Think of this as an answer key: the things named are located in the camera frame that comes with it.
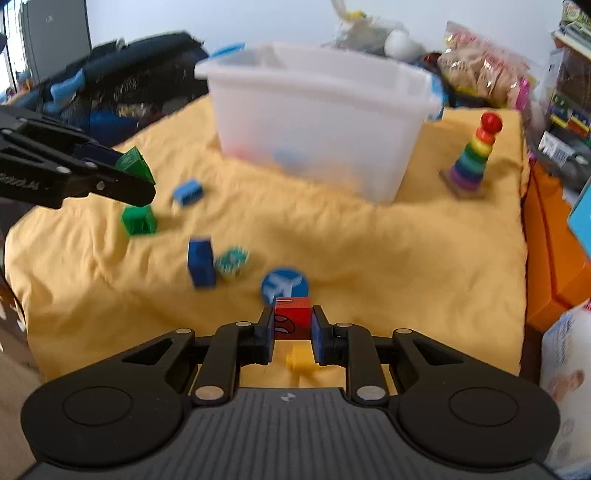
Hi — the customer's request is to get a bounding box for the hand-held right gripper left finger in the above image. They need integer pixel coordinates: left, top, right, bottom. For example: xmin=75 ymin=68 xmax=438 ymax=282
xmin=121 ymin=305 xmax=277 ymax=408

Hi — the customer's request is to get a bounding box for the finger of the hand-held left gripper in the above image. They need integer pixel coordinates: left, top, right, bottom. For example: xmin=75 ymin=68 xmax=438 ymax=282
xmin=59 ymin=161 xmax=157 ymax=209
xmin=0 ymin=106 xmax=124 ymax=172

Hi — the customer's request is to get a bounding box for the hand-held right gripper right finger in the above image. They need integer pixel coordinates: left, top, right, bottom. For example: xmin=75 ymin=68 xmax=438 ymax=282
xmin=311 ymin=305 xmax=468 ymax=408

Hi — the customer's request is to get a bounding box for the green triangular toy block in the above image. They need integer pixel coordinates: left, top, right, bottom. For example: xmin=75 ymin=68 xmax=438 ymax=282
xmin=115 ymin=147 xmax=157 ymax=185

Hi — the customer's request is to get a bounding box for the red toy block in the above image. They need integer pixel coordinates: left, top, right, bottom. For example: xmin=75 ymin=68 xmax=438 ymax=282
xmin=274 ymin=298 xmax=314 ymax=341

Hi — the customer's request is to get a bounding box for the clear plastic storage bin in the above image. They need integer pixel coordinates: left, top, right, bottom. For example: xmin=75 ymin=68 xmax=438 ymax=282
xmin=194 ymin=42 xmax=442 ymax=205

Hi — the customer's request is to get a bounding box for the yellow toy block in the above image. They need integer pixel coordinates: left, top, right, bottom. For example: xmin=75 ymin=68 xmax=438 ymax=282
xmin=285 ymin=346 xmax=317 ymax=374

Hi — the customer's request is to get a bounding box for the blue ridged toy block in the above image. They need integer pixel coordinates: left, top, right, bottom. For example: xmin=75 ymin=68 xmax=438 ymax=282
xmin=172 ymin=180 xmax=205 ymax=208

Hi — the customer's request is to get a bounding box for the blue round aeroplane disc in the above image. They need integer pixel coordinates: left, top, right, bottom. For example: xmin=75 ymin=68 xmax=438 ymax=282
xmin=261 ymin=266 xmax=310 ymax=305

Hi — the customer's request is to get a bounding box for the teal patterned toy block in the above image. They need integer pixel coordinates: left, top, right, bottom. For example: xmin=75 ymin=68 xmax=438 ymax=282
xmin=215 ymin=247 xmax=251 ymax=280

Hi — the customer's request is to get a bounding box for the dark blue bag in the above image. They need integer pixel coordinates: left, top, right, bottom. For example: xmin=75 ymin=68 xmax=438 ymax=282
xmin=28 ymin=30 xmax=211 ymax=149

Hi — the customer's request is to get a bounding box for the dark blue toy block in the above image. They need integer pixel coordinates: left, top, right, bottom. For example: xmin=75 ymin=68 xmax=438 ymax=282
xmin=187 ymin=236 xmax=218 ymax=289

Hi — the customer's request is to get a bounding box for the grey cabinet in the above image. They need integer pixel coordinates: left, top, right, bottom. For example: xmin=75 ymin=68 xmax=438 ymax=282
xmin=19 ymin=0 xmax=92 ymax=85

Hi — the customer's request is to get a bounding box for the yellow cloth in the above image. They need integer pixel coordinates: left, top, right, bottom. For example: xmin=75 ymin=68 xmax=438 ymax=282
xmin=4 ymin=95 xmax=530 ymax=385

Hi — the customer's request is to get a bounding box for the orange box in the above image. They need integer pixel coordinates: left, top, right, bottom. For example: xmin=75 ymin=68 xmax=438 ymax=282
xmin=522 ymin=161 xmax=591 ymax=334

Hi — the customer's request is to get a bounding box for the white tissue packet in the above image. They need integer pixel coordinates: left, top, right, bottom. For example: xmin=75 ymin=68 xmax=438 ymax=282
xmin=538 ymin=299 xmax=591 ymax=479

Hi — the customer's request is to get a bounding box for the clear bag of toys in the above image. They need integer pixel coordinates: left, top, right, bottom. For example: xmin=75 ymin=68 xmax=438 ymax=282
xmin=323 ymin=0 xmax=426 ymax=64

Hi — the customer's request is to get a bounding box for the light blue book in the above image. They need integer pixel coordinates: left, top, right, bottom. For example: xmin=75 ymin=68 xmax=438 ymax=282
xmin=567 ymin=184 xmax=591 ymax=260

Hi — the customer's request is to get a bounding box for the clear bag of snacks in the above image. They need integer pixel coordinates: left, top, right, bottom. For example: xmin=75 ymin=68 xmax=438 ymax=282
xmin=436 ymin=20 xmax=539 ymax=112

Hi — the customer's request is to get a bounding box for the cluttered shelf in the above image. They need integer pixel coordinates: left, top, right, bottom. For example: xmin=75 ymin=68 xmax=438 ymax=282
xmin=526 ymin=0 xmax=591 ymax=195

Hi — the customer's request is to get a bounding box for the rainbow ring stacking toy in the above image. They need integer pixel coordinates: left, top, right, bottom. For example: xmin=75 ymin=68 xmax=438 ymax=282
xmin=438 ymin=111 xmax=504 ymax=201

